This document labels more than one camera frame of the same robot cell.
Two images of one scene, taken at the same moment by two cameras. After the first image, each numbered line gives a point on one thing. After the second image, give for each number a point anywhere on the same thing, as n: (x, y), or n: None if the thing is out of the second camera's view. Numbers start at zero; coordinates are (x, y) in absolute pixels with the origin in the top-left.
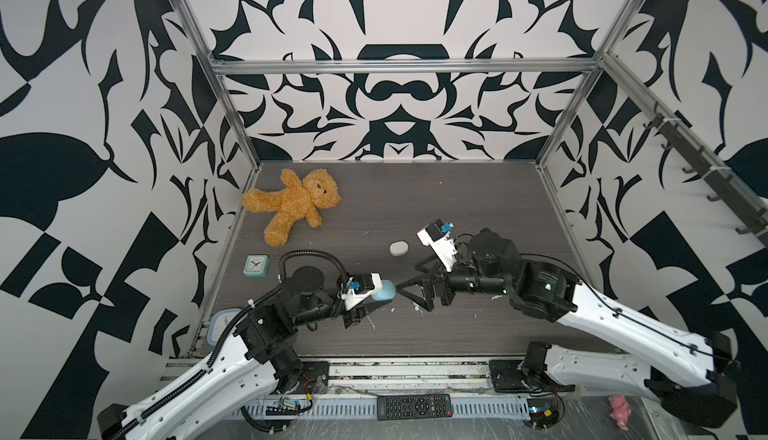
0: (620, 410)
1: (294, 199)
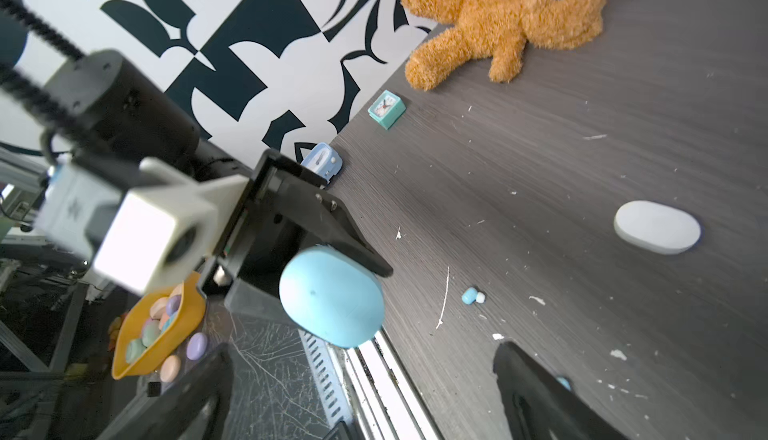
0: None
1: (548, 4)
